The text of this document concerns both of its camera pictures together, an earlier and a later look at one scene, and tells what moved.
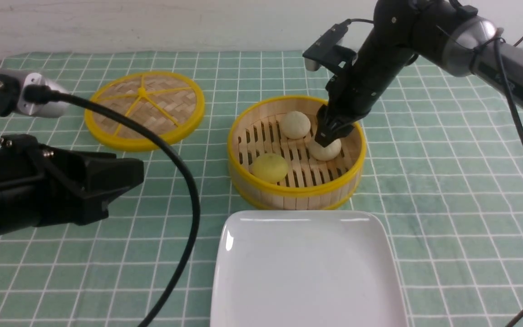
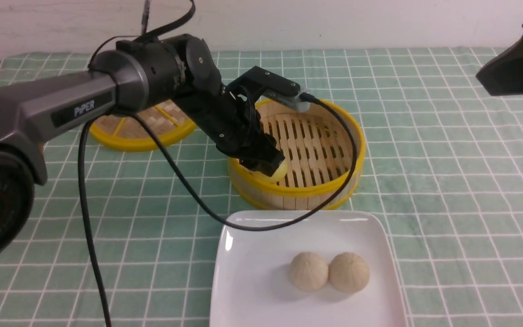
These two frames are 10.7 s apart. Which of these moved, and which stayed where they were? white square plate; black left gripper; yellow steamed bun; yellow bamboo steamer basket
Moved: black left gripper
Stayed: yellow steamed bun; white square plate; yellow bamboo steamer basket
